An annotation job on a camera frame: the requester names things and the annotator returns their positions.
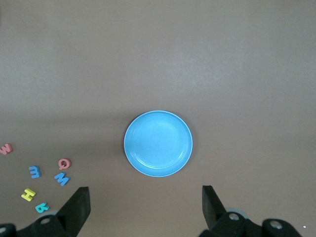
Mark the teal foam letter R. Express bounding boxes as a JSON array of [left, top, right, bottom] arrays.
[[35, 202, 49, 213]]

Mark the blue plate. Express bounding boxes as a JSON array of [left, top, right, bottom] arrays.
[[123, 110, 194, 178]]

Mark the red foam letter Q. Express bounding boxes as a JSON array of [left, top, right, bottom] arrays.
[[58, 158, 72, 171]]

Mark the yellow foam letter H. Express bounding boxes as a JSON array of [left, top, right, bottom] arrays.
[[21, 188, 37, 201]]

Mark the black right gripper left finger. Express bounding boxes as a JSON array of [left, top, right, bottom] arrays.
[[32, 187, 91, 237]]

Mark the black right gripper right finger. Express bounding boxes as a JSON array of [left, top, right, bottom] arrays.
[[199, 185, 250, 237]]

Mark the blue foam letter m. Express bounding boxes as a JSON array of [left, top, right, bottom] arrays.
[[28, 165, 41, 179]]

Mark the blue foam letter W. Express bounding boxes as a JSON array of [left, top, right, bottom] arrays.
[[54, 172, 70, 186]]

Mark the red foam letter w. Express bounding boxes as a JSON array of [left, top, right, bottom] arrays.
[[0, 143, 13, 156]]

